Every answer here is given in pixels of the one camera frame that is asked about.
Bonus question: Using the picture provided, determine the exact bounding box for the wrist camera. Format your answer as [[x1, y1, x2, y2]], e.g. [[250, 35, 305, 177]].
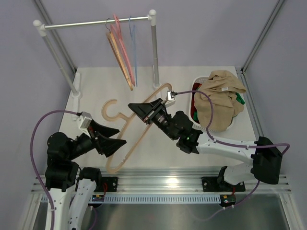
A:
[[77, 112, 92, 137], [164, 91, 177, 108]]

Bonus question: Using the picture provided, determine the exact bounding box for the beige wooden hanger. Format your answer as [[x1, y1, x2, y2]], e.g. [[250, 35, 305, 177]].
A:
[[101, 83, 173, 174]]

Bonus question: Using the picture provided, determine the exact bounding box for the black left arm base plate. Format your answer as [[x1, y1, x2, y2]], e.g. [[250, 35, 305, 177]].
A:
[[95, 176, 118, 193]]

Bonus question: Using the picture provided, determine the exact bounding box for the white laundry basket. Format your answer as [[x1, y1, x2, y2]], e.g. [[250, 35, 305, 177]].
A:
[[188, 76, 237, 132]]

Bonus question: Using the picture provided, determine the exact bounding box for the aluminium frame post right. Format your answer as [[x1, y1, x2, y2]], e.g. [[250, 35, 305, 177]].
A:
[[240, 0, 286, 74]]

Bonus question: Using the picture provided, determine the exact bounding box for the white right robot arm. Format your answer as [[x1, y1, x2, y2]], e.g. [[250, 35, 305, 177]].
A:
[[128, 99, 283, 190]]

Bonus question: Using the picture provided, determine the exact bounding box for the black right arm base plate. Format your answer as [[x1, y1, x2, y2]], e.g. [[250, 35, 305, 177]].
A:
[[201, 176, 246, 192]]

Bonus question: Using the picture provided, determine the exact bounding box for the dark red cloth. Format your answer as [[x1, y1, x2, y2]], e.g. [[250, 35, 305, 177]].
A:
[[190, 82, 202, 123]]

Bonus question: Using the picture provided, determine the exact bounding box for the beige t shirt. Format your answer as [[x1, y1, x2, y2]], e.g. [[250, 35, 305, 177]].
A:
[[193, 69, 247, 132]]

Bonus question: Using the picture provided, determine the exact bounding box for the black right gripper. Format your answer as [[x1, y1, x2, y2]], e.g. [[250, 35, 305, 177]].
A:
[[129, 98, 177, 140]]

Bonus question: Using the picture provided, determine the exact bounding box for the orange wooden hanger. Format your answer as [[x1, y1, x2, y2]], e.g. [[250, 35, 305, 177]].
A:
[[106, 27, 135, 91]]

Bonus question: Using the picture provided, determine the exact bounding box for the silver clothes rack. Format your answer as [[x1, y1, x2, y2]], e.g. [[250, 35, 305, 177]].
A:
[[33, 10, 161, 112]]

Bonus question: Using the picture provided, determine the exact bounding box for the thick pink plastic hanger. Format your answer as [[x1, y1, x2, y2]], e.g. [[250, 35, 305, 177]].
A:
[[111, 14, 136, 87]]

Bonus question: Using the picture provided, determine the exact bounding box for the white slotted cable duct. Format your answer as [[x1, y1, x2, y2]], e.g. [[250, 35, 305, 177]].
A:
[[89, 194, 221, 204]]

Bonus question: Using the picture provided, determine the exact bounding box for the green cloth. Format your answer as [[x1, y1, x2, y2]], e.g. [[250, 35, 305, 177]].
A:
[[194, 87, 245, 126]]

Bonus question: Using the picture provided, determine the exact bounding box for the aluminium frame post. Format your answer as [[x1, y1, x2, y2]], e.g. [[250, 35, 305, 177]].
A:
[[31, 0, 77, 73], [240, 0, 286, 74]]

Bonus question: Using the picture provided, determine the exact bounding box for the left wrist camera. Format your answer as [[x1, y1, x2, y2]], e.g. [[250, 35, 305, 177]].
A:
[[77, 112, 92, 137]]

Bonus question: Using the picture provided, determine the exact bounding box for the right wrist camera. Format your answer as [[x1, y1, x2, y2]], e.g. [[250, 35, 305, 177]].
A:
[[164, 91, 177, 108]]

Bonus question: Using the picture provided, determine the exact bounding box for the blue wire hanger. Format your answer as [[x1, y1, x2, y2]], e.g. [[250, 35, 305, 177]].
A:
[[129, 17, 138, 87]]

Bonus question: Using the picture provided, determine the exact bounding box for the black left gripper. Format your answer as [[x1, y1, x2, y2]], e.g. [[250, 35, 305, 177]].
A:
[[67, 119, 126, 160]]

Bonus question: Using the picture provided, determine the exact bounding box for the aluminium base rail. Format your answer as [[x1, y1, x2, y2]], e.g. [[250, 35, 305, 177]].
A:
[[30, 167, 291, 194]]

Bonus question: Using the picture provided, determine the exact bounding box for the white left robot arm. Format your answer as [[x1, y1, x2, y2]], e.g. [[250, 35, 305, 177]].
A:
[[45, 118, 127, 230]]

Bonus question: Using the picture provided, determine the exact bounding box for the aluminium frame post left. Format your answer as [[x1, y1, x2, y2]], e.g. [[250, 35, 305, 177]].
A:
[[31, 0, 77, 73]]

